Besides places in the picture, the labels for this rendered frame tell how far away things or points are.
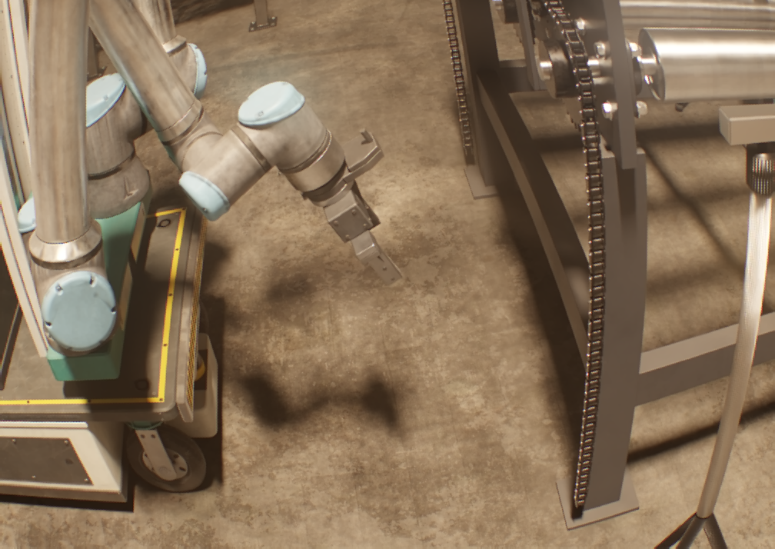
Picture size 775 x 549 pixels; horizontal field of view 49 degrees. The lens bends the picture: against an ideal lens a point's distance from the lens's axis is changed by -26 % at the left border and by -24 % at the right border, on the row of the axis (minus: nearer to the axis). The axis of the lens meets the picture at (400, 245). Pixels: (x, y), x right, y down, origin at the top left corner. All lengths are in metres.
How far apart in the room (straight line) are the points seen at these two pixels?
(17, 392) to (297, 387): 0.75
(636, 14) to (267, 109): 0.61
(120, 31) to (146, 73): 0.10
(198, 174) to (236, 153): 0.06
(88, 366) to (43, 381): 0.21
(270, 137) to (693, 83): 0.63
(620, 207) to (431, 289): 1.08
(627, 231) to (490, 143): 1.30
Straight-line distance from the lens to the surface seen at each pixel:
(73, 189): 1.40
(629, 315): 1.51
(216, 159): 1.50
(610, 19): 1.24
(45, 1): 1.31
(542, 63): 1.32
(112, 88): 2.02
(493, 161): 2.71
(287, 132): 1.50
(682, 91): 1.35
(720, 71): 1.36
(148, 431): 1.86
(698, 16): 1.66
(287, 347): 2.32
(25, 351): 2.00
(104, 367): 1.71
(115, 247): 1.97
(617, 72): 1.27
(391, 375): 2.20
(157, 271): 2.07
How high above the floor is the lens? 1.40
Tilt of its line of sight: 33 degrees down
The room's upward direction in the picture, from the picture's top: 8 degrees counter-clockwise
